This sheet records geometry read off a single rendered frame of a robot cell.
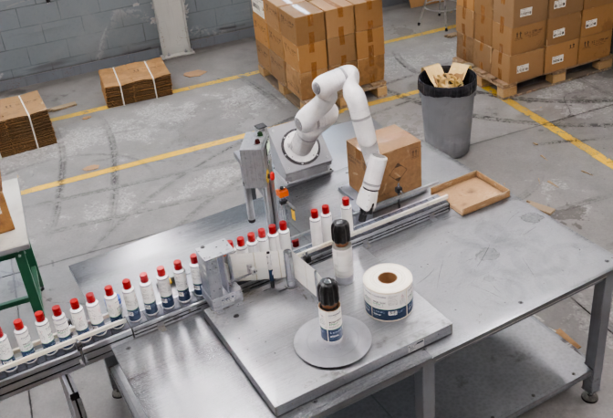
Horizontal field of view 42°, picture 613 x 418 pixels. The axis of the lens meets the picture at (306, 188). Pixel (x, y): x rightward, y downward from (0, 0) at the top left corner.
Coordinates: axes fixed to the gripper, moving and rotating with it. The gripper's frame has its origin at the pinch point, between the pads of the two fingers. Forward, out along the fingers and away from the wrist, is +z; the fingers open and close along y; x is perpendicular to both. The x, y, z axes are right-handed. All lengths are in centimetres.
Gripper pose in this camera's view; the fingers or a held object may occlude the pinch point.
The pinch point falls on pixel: (362, 217)
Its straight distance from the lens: 376.7
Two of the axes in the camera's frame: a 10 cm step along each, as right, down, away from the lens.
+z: -2.1, 9.1, 3.4
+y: 4.9, 4.1, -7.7
